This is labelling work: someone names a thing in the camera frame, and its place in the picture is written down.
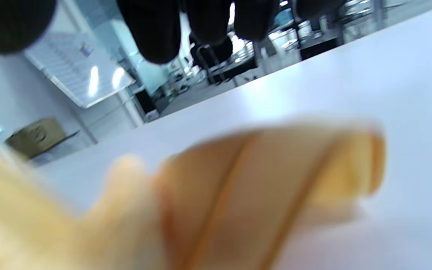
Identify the person's right hand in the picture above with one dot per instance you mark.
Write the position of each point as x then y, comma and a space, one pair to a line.
156, 26

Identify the orange towel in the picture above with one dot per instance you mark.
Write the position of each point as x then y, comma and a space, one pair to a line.
238, 195

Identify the black office chair chrome base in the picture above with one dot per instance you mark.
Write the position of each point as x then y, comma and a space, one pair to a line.
214, 56

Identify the black cabinet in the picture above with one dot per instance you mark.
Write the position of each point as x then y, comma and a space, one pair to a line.
145, 101

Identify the white wheeled rack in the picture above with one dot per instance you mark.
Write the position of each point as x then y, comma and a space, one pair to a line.
77, 67

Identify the brown cardboard box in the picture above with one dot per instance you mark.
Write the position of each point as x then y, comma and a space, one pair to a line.
38, 137

